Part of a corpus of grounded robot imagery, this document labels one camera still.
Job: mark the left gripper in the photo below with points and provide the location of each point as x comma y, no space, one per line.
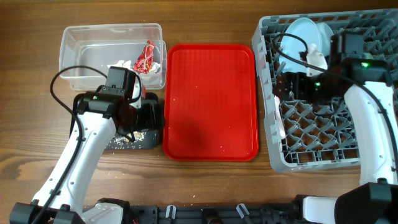
148,121

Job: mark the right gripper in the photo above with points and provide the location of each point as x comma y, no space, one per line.
293,79

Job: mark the rice and meat leftovers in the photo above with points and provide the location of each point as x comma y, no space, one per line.
130,137

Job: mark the white napkin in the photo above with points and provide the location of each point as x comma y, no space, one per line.
155,67

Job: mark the red snack wrapper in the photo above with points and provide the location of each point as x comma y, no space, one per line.
144,62

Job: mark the light blue food bowl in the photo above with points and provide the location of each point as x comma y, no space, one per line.
326,33

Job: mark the white plastic fork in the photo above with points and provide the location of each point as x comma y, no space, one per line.
278,118

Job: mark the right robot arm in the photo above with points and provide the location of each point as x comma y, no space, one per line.
366,85

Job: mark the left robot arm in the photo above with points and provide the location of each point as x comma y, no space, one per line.
119,107

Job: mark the black waste tray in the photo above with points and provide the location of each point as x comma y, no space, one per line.
151,140

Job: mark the grey dishwasher rack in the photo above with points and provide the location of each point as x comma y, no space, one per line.
323,137

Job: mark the clear plastic waste bin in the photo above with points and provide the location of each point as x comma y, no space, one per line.
97,46

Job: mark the red serving tray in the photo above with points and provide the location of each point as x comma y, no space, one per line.
210,103

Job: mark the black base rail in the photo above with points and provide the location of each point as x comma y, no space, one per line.
264,214

